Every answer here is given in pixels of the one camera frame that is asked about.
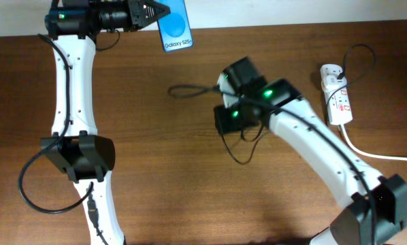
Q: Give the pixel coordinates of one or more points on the white power strip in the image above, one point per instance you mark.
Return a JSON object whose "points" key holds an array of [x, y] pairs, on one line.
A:
{"points": [[338, 105]]}

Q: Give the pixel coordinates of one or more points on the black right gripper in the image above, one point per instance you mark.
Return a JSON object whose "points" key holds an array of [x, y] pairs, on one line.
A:
{"points": [[222, 120]]}

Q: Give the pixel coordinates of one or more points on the blue screen smartphone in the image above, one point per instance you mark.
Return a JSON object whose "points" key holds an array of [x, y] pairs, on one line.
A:
{"points": [[174, 28]]}

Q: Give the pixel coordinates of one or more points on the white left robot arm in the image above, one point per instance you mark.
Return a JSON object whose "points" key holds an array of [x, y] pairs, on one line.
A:
{"points": [[77, 149]]}

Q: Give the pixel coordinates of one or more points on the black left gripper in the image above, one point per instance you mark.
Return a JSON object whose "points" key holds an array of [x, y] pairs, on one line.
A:
{"points": [[137, 13]]}

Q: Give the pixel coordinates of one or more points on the white charger plug adapter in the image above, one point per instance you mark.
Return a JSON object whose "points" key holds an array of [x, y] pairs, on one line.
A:
{"points": [[331, 83]]}

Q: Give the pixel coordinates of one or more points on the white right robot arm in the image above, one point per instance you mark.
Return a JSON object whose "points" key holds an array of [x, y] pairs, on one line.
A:
{"points": [[374, 208]]}

